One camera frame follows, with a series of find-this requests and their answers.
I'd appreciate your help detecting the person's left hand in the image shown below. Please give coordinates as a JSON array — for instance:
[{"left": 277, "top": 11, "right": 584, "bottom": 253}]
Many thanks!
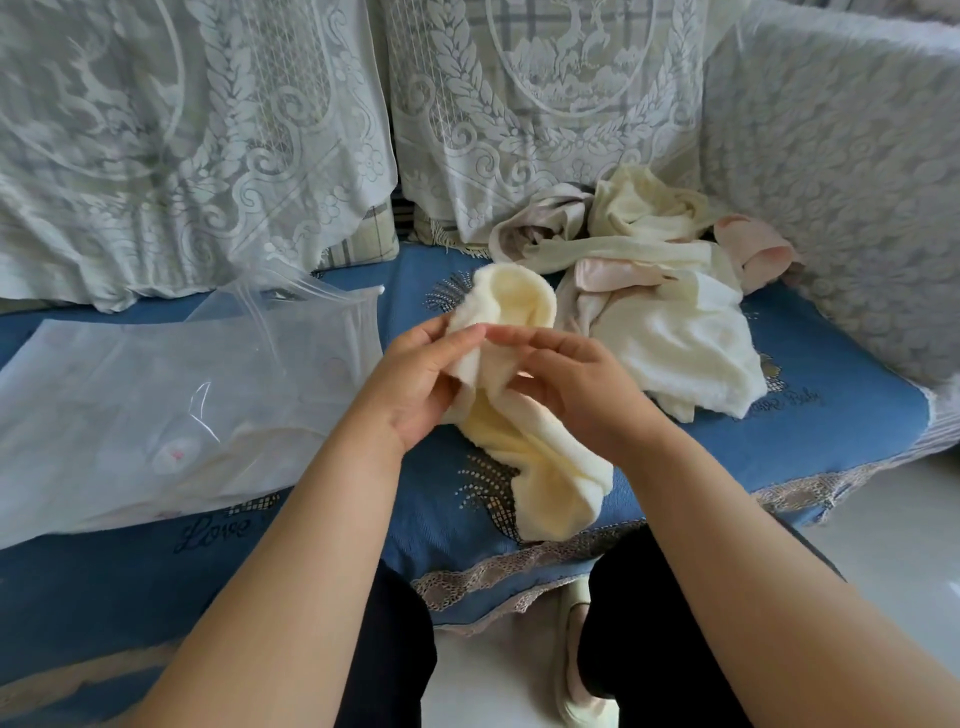
[{"left": 358, "top": 315, "right": 490, "bottom": 456}]

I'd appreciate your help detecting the person's right hand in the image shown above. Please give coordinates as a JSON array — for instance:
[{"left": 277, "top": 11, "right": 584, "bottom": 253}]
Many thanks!
[{"left": 483, "top": 324, "right": 663, "bottom": 470}]

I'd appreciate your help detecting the cream yellow towel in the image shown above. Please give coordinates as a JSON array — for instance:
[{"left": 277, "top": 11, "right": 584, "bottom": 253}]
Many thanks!
[{"left": 441, "top": 262, "right": 618, "bottom": 543}]

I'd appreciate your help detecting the person's left forearm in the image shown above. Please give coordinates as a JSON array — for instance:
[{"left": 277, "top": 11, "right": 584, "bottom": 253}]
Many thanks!
[{"left": 123, "top": 420, "right": 406, "bottom": 728}]

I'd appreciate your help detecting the person's right forearm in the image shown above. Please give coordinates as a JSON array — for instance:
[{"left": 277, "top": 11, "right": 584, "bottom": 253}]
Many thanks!
[{"left": 600, "top": 420, "right": 960, "bottom": 728}]

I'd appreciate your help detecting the pale pink beige towel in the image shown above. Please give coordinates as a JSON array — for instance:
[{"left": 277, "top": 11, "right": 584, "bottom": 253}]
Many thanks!
[{"left": 553, "top": 257, "right": 676, "bottom": 335}]

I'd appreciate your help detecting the plaid sofa cushion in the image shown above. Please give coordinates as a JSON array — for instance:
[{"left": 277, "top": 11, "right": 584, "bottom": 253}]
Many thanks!
[
  {"left": 393, "top": 191, "right": 470, "bottom": 250},
  {"left": 318, "top": 201, "right": 402, "bottom": 270}
]

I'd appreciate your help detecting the large cream white towel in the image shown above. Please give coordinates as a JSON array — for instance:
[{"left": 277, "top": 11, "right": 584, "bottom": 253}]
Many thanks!
[{"left": 588, "top": 266, "right": 770, "bottom": 423}]

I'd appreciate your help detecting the beige grey towel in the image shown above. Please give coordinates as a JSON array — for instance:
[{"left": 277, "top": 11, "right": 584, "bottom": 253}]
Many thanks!
[{"left": 489, "top": 182, "right": 595, "bottom": 265}]

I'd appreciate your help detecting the crumpled cream towel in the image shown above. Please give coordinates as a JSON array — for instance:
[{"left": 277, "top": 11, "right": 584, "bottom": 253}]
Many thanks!
[{"left": 510, "top": 163, "right": 725, "bottom": 276}]

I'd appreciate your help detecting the white lace deer cushion cover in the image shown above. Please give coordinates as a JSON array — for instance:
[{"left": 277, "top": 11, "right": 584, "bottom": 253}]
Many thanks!
[
  {"left": 378, "top": 0, "right": 740, "bottom": 249},
  {"left": 0, "top": 0, "right": 400, "bottom": 315}
]

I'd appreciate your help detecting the person's black trouser right leg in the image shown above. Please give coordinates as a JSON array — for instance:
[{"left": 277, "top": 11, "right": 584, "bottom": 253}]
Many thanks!
[{"left": 576, "top": 517, "right": 849, "bottom": 728}]

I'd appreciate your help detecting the person's black trouser leg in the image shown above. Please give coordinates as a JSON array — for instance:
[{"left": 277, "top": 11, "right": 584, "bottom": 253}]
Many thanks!
[
  {"left": 576, "top": 517, "right": 849, "bottom": 728},
  {"left": 330, "top": 561, "right": 438, "bottom": 728}
]

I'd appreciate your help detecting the blue sofa seat cover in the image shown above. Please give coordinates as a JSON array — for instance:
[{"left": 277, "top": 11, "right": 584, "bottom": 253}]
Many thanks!
[{"left": 0, "top": 241, "right": 935, "bottom": 728}]

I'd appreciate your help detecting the clear plastic storage bag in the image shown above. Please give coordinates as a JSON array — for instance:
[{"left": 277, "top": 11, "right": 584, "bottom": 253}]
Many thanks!
[{"left": 0, "top": 258, "right": 387, "bottom": 552}]

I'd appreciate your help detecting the person's black trouser left leg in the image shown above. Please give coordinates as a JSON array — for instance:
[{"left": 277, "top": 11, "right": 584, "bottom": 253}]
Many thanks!
[{"left": 330, "top": 561, "right": 438, "bottom": 728}]

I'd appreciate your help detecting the cream slipper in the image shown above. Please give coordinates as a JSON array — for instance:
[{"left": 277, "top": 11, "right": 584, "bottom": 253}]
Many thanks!
[{"left": 553, "top": 576, "right": 622, "bottom": 728}]

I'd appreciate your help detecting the white lace armrest cover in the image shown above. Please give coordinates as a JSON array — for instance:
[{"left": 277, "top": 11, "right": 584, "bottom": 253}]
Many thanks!
[{"left": 701, "top": 0, "right": 960, "bottom": 391}]

